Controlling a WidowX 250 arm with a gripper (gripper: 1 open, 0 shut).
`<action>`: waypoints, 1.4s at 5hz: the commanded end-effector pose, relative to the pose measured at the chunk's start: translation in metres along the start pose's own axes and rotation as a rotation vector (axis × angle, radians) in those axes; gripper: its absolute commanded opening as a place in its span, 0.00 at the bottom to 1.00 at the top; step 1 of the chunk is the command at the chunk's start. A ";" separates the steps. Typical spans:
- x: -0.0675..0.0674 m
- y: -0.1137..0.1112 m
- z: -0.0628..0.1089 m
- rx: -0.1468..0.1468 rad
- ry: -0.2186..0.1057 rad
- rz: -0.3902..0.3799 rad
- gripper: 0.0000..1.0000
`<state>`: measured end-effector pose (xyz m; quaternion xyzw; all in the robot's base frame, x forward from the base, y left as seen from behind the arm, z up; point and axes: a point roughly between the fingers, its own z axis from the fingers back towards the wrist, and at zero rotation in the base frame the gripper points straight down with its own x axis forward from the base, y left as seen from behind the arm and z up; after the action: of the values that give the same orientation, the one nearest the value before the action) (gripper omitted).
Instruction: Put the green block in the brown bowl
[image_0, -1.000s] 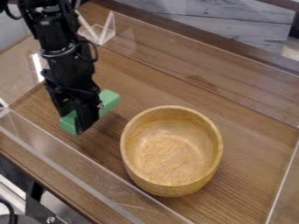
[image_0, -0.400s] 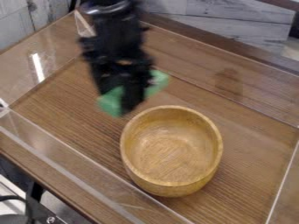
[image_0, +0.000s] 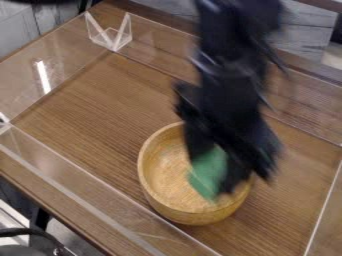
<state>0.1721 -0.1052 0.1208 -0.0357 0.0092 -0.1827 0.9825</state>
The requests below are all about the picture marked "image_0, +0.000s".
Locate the green rectangular block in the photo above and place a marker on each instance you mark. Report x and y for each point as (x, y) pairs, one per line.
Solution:
(207, 173)

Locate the brown wooden bowl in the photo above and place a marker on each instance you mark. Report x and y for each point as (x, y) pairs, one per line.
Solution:
(161, 171)

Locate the clear acrylic corner bracket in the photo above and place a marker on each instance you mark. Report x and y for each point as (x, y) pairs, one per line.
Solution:
(109, 38)

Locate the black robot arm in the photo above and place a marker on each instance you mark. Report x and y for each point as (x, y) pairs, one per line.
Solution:
(232, 29)

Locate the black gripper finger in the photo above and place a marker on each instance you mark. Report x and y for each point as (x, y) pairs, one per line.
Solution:
(234, 172)
(198, 141)

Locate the black table leg frame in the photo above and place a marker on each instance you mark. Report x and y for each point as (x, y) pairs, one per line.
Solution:
(39, 220)

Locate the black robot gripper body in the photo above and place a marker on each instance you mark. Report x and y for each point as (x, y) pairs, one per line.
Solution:
(224, 102)

